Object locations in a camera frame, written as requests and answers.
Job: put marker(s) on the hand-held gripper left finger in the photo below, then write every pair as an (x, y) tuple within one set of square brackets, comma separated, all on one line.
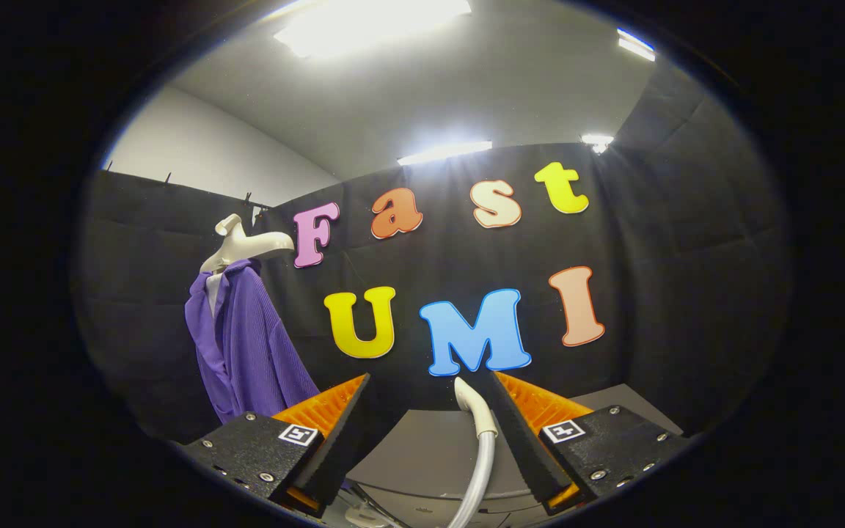
[(334, 444)]

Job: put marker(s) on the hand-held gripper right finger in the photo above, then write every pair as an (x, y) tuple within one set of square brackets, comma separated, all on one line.
[(529, 444)]

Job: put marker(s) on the purple jacket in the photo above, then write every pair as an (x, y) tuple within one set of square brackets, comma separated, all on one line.
[(246, 352)]

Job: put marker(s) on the white clothes hanger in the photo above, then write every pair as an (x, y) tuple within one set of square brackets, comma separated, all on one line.
[(246, 246)]

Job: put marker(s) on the grey drawer cabinet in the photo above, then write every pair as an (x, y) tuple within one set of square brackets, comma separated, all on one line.
[(422, 447)]

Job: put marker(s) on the ceiling light strip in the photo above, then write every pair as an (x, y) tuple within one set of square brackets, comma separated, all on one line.
[(444, 152)]

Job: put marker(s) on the small ceiling light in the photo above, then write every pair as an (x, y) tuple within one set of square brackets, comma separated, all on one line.
[(597, 141)]

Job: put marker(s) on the double ceiling light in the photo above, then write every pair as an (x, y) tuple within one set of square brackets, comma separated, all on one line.
[(635, 44)]

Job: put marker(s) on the large ceiling light panel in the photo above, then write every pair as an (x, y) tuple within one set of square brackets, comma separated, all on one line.
[(364, 22)]

